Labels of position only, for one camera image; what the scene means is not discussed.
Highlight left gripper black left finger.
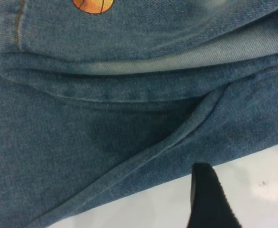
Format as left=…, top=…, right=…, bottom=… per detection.
left=186, top=162, right=244, bottom=228

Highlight blue denim shorts with basketball print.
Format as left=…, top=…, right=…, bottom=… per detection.
left=0, top=0, right=278, bottom=228

